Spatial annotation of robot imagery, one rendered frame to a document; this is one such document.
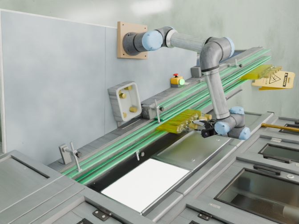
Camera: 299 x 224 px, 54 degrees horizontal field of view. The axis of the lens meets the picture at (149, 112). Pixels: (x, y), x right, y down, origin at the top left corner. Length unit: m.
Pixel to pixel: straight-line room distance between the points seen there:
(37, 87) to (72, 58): 0.26
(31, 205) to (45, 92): 0.73
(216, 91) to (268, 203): 0.59
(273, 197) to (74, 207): 0.95
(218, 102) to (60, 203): 0.93
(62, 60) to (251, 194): 1.21
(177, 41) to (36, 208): 1.20
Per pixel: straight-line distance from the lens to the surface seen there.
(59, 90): 1.70
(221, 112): 1.58
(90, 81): 1.80
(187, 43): 1.75
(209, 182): 1.64
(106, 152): 1.72
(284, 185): 1.65
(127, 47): 1.88
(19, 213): 1.09
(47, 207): 1.06
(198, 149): 1.91
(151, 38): 1.77
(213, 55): 1.54
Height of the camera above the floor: 2.24
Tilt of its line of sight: 44 degrees down
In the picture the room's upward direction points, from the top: 99 degrees clockwise
